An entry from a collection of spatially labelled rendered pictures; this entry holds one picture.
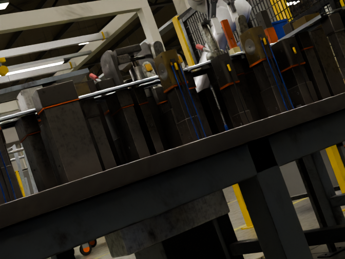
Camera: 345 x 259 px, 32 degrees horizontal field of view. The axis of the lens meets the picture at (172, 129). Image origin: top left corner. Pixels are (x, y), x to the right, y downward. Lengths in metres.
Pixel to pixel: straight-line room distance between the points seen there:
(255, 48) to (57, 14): 6.98
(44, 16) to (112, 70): 6.58
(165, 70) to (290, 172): 3.01
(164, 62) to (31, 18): 6.89
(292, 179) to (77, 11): 5.14
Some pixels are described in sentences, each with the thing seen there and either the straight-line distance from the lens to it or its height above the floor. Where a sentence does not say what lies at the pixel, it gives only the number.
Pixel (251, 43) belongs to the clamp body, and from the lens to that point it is 2.21.
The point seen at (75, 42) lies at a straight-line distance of 10.41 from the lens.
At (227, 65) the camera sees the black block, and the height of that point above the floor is 0.95.
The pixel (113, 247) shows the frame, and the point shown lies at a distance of 1.59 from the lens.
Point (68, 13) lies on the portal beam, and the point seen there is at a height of 3.38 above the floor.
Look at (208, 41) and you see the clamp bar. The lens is 2.57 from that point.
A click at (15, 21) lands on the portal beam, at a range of 8.78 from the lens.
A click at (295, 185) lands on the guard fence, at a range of 4.95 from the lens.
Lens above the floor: 0.64
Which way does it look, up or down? 4 degrees up
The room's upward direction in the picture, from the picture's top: 20 degrees counter-clockwise
